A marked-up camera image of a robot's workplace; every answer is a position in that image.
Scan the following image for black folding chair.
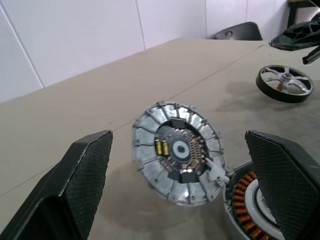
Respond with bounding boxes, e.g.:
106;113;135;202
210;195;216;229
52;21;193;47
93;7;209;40
206;21;263;41

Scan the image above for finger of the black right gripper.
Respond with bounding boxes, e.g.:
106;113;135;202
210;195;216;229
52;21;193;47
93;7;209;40
301;45;320;65
268;17;320;52

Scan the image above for black metal furniture frame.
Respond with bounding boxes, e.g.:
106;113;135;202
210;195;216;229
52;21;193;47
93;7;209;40
286;0;320;26

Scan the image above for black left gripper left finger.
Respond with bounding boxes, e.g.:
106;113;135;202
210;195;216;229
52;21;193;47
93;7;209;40
0;129;114;240

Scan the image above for silver motor cover with board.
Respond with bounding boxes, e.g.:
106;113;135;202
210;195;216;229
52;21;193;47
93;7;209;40
131;100;237;207

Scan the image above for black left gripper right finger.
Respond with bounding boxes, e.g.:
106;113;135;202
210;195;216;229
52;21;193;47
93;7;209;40
244;129;320;240

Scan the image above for motor stator with copper windings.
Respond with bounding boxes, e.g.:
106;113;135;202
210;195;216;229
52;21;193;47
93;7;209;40
221;159;288;240

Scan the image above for black rotor ring silver spokes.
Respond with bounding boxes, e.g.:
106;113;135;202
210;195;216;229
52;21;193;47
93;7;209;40
255;64;315;104

